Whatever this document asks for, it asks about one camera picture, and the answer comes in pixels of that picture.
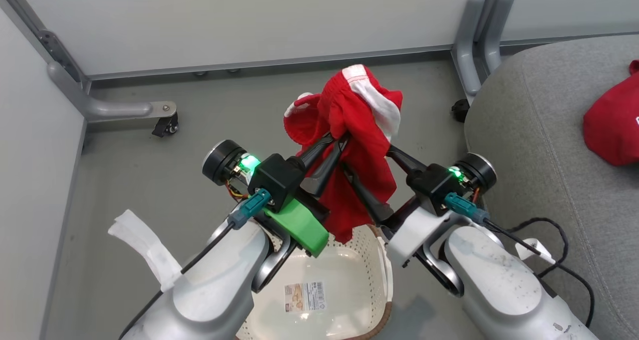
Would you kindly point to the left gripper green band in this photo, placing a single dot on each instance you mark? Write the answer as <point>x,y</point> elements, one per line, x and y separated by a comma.
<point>302,227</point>

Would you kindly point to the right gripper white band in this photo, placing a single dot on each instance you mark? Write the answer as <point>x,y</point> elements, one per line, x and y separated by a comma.
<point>414,235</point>

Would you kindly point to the red shorts white stripe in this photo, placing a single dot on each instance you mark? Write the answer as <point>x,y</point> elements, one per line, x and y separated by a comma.
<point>349,115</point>

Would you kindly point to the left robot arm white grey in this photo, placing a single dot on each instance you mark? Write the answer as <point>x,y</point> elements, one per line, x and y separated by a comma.
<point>214,290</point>

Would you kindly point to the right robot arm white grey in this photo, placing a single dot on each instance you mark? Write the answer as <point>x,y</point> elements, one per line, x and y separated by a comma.
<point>499,280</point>

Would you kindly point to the grey fabric sofa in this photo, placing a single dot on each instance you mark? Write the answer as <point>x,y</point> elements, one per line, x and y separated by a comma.
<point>539,145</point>

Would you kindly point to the small black caster wheel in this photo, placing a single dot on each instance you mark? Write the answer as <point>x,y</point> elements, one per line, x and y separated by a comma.
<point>460,110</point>

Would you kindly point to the white perforated laundry basket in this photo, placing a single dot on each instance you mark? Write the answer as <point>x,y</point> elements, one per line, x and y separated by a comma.
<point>349,280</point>

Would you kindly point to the paper barcode label sticker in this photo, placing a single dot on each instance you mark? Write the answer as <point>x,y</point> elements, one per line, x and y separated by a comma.
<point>305,296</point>

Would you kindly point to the black caster wheel with brake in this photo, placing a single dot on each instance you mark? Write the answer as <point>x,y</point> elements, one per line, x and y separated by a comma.
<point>167,126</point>

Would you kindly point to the small white tag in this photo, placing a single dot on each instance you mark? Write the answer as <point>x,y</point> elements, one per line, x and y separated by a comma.
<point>531,250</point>

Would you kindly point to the grey partition foot single tube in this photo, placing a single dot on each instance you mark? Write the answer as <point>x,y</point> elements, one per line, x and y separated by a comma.
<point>115,109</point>

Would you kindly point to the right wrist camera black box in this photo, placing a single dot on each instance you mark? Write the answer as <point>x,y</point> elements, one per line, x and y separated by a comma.
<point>432,187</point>

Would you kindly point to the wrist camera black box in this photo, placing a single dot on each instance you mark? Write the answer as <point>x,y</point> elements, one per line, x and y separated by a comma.
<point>432,187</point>
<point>277,180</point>

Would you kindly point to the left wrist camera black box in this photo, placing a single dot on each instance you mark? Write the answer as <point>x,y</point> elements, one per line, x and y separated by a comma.
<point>277,180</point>

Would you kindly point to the grey partition post double tube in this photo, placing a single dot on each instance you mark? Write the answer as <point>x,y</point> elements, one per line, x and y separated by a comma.
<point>474,40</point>

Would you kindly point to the grey metal hinge bracket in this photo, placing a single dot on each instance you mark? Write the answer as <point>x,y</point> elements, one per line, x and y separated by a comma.
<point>60,55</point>

